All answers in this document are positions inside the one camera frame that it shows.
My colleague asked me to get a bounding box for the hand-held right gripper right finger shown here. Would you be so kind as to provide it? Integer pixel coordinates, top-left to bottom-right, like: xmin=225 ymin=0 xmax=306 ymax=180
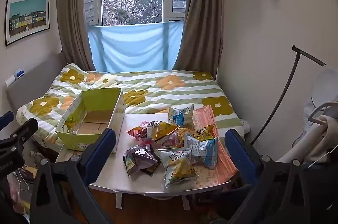
xmin=224 ymin=129 xmax=317 ymax=224

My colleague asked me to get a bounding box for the gold noodle snack packet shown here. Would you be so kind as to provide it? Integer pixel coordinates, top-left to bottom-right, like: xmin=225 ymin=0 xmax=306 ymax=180
xmin=176 ymin=125 xmax=215 ymax=141

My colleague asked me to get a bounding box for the brown curtain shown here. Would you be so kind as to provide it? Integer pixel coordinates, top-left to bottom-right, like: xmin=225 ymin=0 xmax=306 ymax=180
xmin=173 ymin=0 xmax=225 ymax=71
xmin=57 ymin=0 xmax=102 ymax=72

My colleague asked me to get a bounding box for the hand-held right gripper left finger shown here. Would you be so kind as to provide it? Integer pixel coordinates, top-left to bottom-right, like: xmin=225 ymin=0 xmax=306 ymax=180
xmin=30 ymin=128 xmax=117 ymax=224

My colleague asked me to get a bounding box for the pale garment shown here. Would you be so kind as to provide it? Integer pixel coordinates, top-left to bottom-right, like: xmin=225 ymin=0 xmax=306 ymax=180
xmin=277 ymin=115 xmax=338 ymax=164

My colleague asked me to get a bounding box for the purple snack packet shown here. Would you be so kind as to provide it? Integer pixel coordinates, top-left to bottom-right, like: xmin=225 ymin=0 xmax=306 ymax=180
xmin=123 ymin=145 xmax=161 ymax=177

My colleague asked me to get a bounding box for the wall poster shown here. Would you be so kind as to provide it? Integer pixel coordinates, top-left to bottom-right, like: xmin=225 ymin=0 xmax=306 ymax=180
xmin=5 ymin=0 xmax=50 ymax=47

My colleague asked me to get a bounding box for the clear pink white snack packet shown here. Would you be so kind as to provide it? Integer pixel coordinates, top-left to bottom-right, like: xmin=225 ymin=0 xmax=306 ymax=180
xmin=158 ymin=134 xmax=184 ymax=149

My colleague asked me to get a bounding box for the pink striped snack packet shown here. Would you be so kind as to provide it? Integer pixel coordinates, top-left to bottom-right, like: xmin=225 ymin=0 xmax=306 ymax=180
xmin=127 ymin=121 xmax=152 ymax=141

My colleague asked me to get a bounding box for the blue and white snack packet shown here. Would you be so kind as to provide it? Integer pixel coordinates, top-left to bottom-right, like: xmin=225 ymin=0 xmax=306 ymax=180
xmin=183 ymin=134 xmax=219 ymax=169

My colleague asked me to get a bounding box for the grey headboard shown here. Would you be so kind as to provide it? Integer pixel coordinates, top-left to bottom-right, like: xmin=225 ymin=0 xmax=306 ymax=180
xmin=6 ymin=53 xmax=65 ymax=124

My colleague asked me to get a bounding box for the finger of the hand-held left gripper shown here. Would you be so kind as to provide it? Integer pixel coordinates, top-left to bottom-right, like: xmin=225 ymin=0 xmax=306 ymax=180
xmin=0 ymin=111 xmax=14 ymax=131
xmin=0 ymin=118 xmax=39 ymax=156

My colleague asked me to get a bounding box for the light blue cloth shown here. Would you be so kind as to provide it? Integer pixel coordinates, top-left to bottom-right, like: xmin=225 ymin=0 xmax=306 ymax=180
xmin=87 ymin=21 xmax=184 ymax=73

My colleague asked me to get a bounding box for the green and white cardboard box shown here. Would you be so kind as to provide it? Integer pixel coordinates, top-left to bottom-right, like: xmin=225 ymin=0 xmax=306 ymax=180
xmin=55 ymin=88 xmax=126 ymax=154

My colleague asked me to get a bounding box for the yellow snack packet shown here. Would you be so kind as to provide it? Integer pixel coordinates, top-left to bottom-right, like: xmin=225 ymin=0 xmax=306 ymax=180
xmin=146 ymin=121 xmax=180 ymax=144

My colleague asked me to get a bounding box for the cream snack packet blue label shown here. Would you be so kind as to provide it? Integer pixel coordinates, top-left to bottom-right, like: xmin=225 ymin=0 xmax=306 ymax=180
xmin=168 ymin=105 xmax=195 ymax=127

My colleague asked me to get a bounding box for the floral striped blanket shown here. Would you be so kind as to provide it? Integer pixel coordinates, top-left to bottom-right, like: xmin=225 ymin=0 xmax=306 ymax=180
xmin=16 ymin=63 xmax=243 ymax=150

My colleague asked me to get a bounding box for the white clothes hanger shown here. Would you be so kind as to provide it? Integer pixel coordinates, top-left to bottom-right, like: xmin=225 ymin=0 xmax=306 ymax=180
xmin=308 ymin=105 xmax=338 ymax=125

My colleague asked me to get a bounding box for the black cable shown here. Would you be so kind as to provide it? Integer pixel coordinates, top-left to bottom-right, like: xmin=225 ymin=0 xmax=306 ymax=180
xmin=249 ymin=45 xmax=326 ymax=145

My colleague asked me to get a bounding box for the pale green snack packet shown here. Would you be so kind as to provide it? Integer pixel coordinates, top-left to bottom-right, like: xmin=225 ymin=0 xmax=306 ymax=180
xmin=158 ymin=149 xmax=199 ymax=189

